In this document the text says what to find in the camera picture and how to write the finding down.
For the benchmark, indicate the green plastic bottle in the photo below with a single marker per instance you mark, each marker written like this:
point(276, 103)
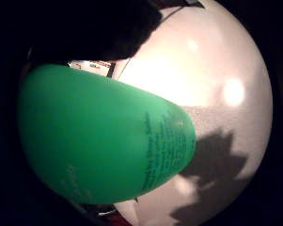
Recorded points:
point(103, 135)

